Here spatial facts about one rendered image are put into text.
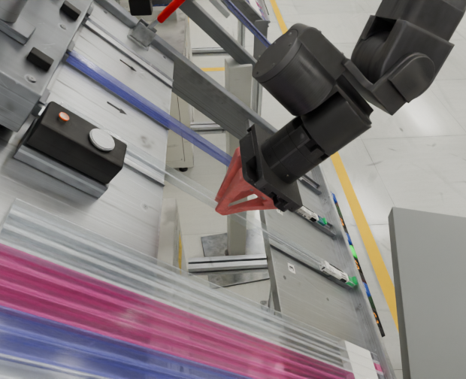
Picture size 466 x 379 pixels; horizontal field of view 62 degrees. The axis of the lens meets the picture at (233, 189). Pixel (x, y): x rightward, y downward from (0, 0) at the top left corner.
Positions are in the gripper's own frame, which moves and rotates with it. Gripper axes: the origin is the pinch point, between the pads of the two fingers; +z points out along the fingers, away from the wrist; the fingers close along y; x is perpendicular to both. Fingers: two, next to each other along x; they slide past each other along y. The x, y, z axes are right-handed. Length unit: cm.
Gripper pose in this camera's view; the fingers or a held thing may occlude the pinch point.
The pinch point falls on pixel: (222, 204)
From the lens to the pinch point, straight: 48.8
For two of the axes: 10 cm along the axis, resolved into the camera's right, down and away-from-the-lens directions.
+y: 0.6, 7.0, -7.1
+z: -7.0, 5.4, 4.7
